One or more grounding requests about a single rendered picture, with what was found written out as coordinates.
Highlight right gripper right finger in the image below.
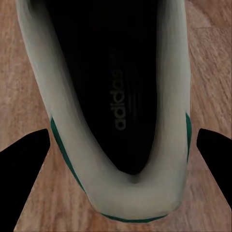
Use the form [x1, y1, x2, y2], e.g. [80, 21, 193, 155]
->
[196, 128, 232, 209]

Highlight gym shoe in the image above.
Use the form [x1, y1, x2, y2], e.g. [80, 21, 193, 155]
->
[15, 0, 192, 223]

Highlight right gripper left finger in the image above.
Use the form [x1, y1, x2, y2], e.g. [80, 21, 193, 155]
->
[0, 129, 50, 232]

